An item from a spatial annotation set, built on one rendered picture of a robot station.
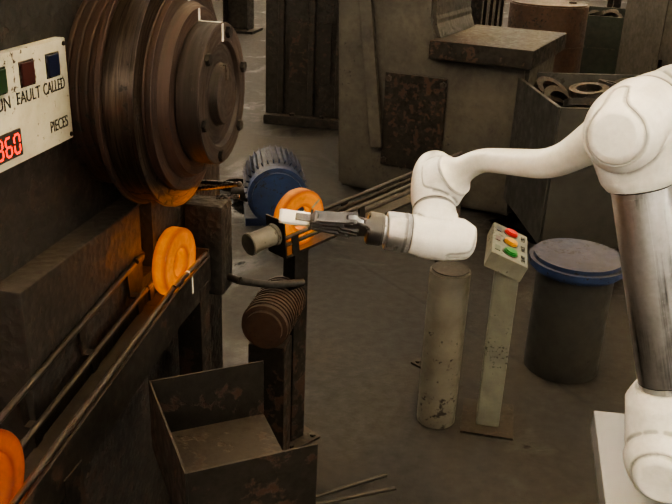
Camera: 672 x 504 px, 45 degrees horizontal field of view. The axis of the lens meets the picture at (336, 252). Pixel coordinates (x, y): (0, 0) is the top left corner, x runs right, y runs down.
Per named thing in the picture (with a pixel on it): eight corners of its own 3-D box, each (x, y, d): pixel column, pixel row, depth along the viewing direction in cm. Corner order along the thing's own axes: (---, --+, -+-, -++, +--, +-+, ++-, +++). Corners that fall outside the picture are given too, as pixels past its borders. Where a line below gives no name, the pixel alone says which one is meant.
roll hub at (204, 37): (177, 179, 156) (171, 29, 145) (225, 142, 182) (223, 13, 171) (204, 182, 155) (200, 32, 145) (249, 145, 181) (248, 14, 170)
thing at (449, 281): (414, 426, 252) (427, 273, 231) (418, 405, 262) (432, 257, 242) (453, 432, 249) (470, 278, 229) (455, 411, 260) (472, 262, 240)
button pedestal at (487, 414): (459, 437, 247) (480, 250, 223) (464, 395, 269) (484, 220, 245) (512, 445, 244) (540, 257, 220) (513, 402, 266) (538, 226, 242)
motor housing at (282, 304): (239, 475, 227) (238, 303, 206) (262, 430, 247) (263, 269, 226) (284, 483, 225) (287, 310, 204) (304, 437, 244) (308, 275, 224)
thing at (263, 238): (242, 251, 212) (240, 231, 209) (269, 240, 217) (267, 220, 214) (256, 259, 208) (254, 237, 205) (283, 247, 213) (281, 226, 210)
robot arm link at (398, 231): (402, 257, 188) (377, 254, 187) (405, 220, 190) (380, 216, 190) (410, 247, 179) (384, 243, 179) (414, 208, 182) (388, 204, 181)
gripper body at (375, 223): (385, 240, 179) (344, 235, 178) (379, 250, 187) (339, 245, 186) (388, 208, 181) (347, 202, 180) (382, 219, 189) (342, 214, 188)
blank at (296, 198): (289, 253, 222) (297, 257, 219) (263, 217, 211) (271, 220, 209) (324, 212, 226) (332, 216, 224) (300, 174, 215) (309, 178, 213)
